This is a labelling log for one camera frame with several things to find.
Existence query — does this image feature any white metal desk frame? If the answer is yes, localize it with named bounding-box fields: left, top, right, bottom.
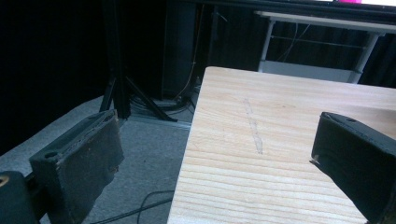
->
left=254, top=10, right=396, bottom=84

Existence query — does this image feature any thin hanging cable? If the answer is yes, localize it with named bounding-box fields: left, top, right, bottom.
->
left=173, top=4, right=206, bottom=102

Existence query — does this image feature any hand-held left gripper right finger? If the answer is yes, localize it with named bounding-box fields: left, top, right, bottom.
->
left=309, top=111, right=396, bottom=224

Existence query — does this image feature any black tripod stand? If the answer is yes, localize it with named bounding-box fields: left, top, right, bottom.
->
left=98, top=0, right=178, bottom=123

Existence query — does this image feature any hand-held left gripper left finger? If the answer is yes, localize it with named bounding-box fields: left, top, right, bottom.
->
left=29, top=109, right=125, bottom=224

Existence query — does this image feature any bundle of cables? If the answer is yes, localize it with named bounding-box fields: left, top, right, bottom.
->
left=130, top=83, right=200, bottom=117

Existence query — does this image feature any black cable on floor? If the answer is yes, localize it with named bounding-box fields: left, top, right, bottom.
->
left=90, top=189, right=176, bottom=224

